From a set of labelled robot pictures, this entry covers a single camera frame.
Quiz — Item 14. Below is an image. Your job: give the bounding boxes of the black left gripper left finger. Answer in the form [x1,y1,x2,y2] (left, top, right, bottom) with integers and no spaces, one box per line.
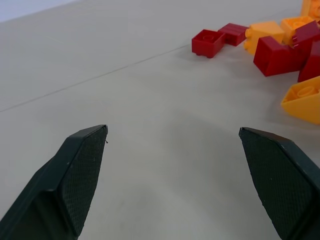
[0,124,109,240]

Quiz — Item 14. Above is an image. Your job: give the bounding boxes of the orange toy building block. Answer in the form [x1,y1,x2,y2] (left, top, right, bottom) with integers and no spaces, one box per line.
[243,21,286,56]
[280,75,320,126]
[299,0,320,22]
[280,15,315,46]

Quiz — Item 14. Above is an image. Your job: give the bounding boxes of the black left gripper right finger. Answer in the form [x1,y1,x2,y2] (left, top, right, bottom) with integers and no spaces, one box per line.
[238,126,320,240]

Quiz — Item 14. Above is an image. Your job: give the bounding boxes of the red toy building block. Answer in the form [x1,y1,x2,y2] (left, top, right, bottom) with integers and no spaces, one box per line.
[297,40,320,83]
[291,20,320,52]
[191,29,226,59]
[217,22,250,47]
[253,35,312,77]

